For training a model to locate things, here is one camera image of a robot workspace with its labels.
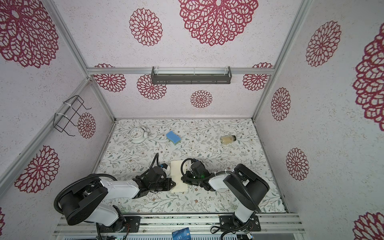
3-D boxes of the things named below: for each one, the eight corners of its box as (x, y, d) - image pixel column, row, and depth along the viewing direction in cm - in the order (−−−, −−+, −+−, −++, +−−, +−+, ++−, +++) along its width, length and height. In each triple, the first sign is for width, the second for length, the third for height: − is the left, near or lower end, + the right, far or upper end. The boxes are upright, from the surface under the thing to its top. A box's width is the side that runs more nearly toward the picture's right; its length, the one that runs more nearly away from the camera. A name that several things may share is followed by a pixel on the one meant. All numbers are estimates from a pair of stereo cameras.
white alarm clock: (129, 143, 108) (126, 139, 104) (133, 130, 116) (131, 126, 112) (147, 143, 108) (145, 140, 104) (150, 130, 116) (149, 126, 112)
